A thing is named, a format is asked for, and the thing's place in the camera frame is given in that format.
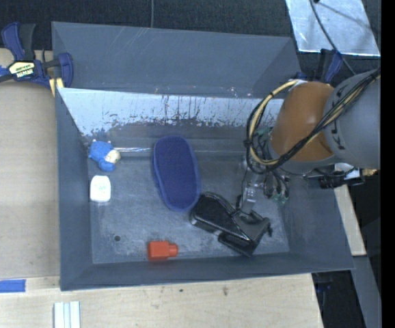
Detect blue toy figure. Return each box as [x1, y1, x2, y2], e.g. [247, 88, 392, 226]
[87, 139, 122, 174]

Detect pale wood board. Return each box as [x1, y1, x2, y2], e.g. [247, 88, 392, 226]
[0, 83, 62, 280]

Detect black stapler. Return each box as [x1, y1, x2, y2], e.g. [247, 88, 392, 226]
[188, 191, 274, 258]

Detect white small box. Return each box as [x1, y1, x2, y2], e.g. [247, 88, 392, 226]
[89, 174, 112, 204]

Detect red block with cap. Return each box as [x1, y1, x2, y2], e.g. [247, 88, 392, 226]
[146, 240, 179, 262]

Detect grey metal bin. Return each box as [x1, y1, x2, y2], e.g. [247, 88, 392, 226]
[51, 20, 356, 292]

